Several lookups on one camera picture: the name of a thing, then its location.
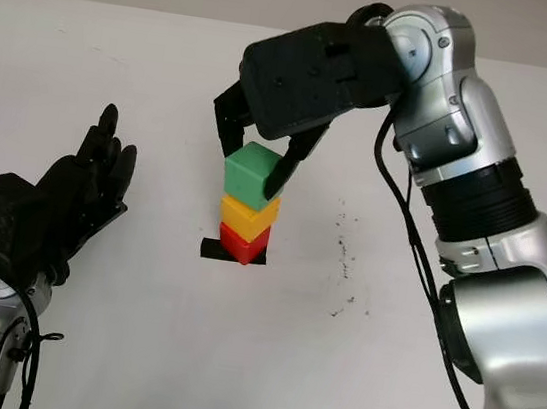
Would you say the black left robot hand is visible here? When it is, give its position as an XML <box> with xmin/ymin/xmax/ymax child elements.
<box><xmin>23</xmin><ymin>94</ymin><xmax>145</xmax><ymax>295</ymax></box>

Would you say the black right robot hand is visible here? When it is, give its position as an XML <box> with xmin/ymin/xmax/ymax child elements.
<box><xmin>201</xmin><ymin>79</ymin><xmax>335</xmax><ymax>208</ymax></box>

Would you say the green wooden cube block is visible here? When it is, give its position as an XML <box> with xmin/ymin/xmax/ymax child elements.
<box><xmin>219</xmin><ymin>138</ymin><xmax>290</xmax><ymax>214</ymax></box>

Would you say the yellow wooden cube block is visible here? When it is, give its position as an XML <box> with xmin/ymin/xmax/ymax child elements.
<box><xmin>216</xmin><ymin>189</ymin><xmax>284</xmax><ymax>245</ymax></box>

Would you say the red wooden cube block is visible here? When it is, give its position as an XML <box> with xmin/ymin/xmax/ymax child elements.
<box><xmin>214</xmin><ymin>221</ymin><xmax>272</xmax><ymax>269</ymax></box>

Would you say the black tape strip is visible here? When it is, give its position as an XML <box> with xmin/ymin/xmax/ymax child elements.
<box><xmin>199</xmin><ymin>236</ymin><xmax>269</xmax><ymax>267</ymax></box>

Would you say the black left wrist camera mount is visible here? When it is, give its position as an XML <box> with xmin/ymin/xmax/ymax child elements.
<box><xmin>0</xmin><ymin>171</ymin><xmax>76</xmax><ymax>296</ymax></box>

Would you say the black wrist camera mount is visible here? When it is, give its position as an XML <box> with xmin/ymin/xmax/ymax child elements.
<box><xmin>0</xmin><ymin>171</ymin><xmax>76</xmax><ymax>296</ymax></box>
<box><xmin>230</xmin><ymin>0</ymin><xmax>416</xmax><ymax>157</ymax></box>

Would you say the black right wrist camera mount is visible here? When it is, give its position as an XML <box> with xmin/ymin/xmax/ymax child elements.
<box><xmin>230</xmin><ymin>0</ymin><xmax>416</xmax><ymax>157</ymax></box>

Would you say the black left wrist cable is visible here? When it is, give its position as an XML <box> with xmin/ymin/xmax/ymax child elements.
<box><xmin>0</xmin><ymin>285</ymin><xmax>71</xmax><ymax>409</ymax></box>

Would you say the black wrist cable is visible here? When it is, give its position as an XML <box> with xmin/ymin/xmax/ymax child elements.
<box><xmin>339</xmin><ymin>112</ymin><xmax>521</xmax><ymax>409</ymax></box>
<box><xmin>0</xmin><ymin>285</ymin><xmax>71</xmax><ymax>409</ymax></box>

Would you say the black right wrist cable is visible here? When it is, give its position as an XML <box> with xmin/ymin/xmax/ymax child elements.
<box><xmin>339</xmin><ymin>112</ymin><xmax>521</xmax><ymax>409</ymax></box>

